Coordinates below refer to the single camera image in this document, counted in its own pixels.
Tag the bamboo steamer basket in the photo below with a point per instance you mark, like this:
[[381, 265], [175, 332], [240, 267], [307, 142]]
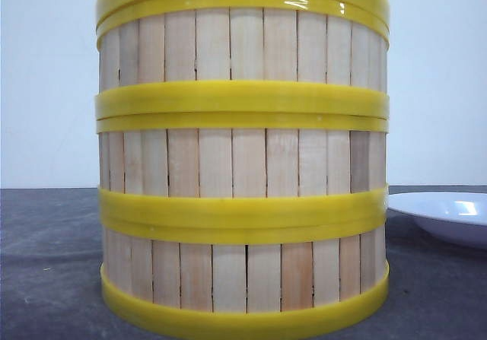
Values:
[[242, 64], [208, 294], [242, 185]]

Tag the white plate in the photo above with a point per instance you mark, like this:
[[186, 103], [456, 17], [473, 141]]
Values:
[[455, 217]]

